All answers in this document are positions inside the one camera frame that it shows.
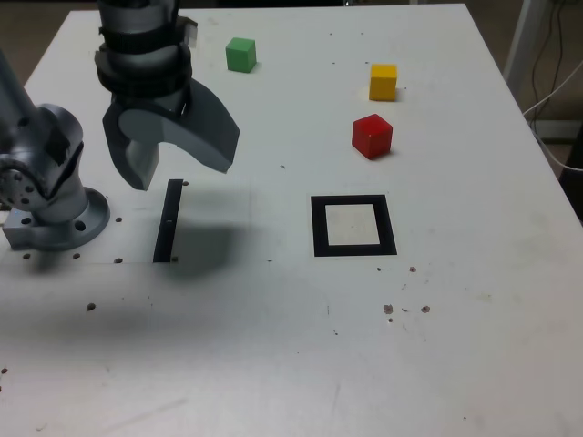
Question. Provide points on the black tape square outline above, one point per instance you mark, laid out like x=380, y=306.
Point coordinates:
x=319, y=227

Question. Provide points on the black tape strip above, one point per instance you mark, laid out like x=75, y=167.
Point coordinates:
x=167, y=218

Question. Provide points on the yellow cube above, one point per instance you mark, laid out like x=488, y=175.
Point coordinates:
x=382, y=84

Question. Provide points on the green cube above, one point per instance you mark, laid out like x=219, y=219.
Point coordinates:
x=240, y=55

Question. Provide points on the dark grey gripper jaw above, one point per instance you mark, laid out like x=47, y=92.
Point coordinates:
x=129, y=161

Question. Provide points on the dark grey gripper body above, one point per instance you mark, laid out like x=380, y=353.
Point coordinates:
x=150, y=101

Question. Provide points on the red cube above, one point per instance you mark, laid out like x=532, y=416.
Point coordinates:
x=371, y=139

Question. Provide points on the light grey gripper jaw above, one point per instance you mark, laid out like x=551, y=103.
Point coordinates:
x=205, y=132

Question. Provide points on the white table leg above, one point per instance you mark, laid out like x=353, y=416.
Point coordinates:
x=519, y=36

